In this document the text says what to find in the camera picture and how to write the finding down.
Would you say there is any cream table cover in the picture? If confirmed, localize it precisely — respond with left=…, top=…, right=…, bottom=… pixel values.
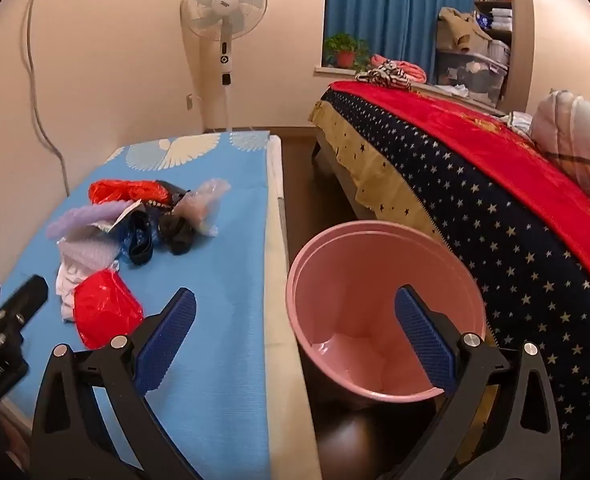
left=265, top=135, right=323, bottom=480

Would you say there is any white window sill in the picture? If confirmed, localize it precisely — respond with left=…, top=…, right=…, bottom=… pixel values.
left=314, top=65, right=506, bottom=111

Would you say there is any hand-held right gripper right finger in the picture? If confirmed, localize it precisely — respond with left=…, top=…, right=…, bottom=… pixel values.
left=394, top=284, right=562, bottom=480

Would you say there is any navy star blanket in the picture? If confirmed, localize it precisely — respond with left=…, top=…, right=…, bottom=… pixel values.
left=320, top=89, right=590, bottom=441

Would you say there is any dark plastic wrapper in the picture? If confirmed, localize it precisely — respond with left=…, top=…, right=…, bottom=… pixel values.
left=152, top=180, right=191, bottom=208

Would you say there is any blue plastic bag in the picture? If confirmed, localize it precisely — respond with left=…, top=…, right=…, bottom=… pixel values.
left=116, top=210, right=157, bottom=267

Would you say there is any wooden bookshelf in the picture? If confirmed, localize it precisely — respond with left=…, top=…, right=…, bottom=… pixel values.
left=472, top=0, right=516, bottom=53

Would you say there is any large clear storage box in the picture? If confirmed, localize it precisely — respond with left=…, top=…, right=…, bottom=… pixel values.
left=435, top=50, right=508, bottom=106

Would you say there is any black cloth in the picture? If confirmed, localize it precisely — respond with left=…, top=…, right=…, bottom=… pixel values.
left=157, top=212, right=196, bottom=255

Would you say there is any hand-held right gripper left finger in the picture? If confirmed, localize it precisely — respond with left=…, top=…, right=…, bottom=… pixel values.
left=30, top=287, right=198, bottom=480

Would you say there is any potted green plant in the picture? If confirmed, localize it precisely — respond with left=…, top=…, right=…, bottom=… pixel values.
left=323, top=33, right=372, bottom=72

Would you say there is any striped cloth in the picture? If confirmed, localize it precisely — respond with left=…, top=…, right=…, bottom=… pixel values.
left=356, top=60, right=412, bottom=92

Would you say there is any beige jacket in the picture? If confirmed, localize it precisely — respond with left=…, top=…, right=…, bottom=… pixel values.
left=436, top=7, right=496, bottom=53

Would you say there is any grey wall cable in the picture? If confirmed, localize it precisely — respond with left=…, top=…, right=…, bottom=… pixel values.
left=22, top=0, right=71, bottom=198

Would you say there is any pale blue cloth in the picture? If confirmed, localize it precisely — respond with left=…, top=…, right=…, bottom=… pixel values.
left=500, top=112, right=533, bottom=141

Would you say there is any red blanket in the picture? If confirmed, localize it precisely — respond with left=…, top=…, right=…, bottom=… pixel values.
left=331, top=81, right=590, bottom=311

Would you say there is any white pedestal fan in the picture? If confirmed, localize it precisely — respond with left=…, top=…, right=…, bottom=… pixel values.
left=179, top=0, right=268, bottom=133

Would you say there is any blue curtain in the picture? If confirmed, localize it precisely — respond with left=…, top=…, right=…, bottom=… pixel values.
left=325, top=0, right=476, bottom=73

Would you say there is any beige star bedsheet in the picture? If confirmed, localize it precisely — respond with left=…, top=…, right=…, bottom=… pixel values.
left=309, top=100, right=438, bottom=233

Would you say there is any lilac knitted cloth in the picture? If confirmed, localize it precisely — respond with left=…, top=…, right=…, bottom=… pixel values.
left=46, top=202, right=138, bottom=273

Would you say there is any smooth red plastic bag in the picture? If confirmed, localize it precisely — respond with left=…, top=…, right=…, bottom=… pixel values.
left=72, top=269, right=145, bottom=351

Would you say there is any plaid pillow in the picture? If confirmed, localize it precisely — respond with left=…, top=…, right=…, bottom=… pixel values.
left=531, top=89, right=590, bottom=221

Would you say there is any clear plastic bag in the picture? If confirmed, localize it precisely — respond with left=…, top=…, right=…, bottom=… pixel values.
left=174, top=178, right=232, bottom=238

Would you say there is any pink plastic bin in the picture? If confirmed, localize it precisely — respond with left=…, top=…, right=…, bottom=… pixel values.
left=286, top=220, right=486, bottom=403

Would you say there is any blue bird-print tablecloth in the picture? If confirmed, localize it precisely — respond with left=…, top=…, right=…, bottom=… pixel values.
left=0, top=131, right=271, bottom=480

